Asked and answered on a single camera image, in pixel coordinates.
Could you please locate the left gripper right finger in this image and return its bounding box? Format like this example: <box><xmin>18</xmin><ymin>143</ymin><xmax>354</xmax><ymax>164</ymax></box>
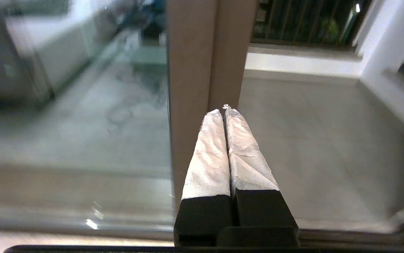
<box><xmin>223</xmin><ymin>104</ymin><xmax>298</xmax><ymax>229</ymax></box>

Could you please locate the sliding glass door brown frame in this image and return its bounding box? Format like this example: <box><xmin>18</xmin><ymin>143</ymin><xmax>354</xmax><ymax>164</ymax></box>
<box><xmin>207</xmin><ymin>0</ymin><xmax>259</xmax><ymax>113</ymax></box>

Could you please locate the fixed glass panel brown frame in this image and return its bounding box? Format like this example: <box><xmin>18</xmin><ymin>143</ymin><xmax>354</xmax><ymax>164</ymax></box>
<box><xmin>0</xmin><ymin>0</ymin><xmax>220</xmax><ymax>239</ymax></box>

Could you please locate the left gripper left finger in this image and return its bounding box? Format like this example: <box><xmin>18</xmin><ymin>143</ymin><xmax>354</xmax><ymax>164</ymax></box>
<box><xmin>174</xmin><ymin>109</ymin><xmax>233</xmax><ymax>246</ymax></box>

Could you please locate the black balcony railing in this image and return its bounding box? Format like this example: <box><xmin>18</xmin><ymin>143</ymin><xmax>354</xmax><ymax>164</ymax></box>
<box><xmin>251</xmin><ymin>0</ymin><xmax>373</xmax><ymax>48</ymax></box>

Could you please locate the long brown stone sill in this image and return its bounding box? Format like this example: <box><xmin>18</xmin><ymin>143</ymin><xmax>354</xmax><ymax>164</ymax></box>
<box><xmin>248</xmin><ymin>42</ymin><xmax>364</xmax><ymax>63</ymax></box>

